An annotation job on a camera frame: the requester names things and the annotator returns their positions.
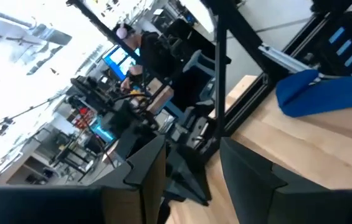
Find blue lit computer monitor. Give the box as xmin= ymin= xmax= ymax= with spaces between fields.
xmin=102 ymin=45 xmax=142 ymax=82

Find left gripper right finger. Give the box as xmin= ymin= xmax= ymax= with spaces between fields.
xmin=219 ymin=136 xmax=330 ymax=224

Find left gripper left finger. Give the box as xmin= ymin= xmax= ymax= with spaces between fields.
xmin=91 ymin=134 xmax=168 ymax=224

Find blue cloth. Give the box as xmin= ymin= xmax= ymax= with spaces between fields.
xmin=275 ymin=68 xmax=352 ymax=118

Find black panel with blue strips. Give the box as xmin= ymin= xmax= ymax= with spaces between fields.
xmin=318 ymin=12 xmax=352 ymax=82

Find white LED strip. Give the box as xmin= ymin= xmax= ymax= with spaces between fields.
xmin=258 ymin=42 xmax=323 ymax=78

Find person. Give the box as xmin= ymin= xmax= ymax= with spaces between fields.
xmin=113 ymin=22 xmax=183 ymax=94

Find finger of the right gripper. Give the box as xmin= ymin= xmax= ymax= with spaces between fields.
xmin=164 ymin=181 xmax=208 ymax=205
xmin=166 ymin=145 xmax=213 ymax=207

